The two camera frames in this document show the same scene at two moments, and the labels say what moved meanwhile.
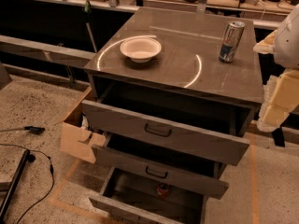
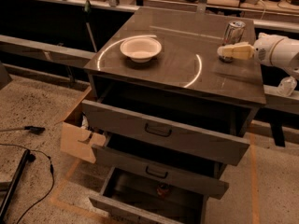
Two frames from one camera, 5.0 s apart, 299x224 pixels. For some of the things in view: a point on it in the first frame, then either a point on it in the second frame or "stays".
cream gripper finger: [280, 97] -> [263, 49]
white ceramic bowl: [140, 49] stays
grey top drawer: [217, 131] stays
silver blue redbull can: [230, 40] stays
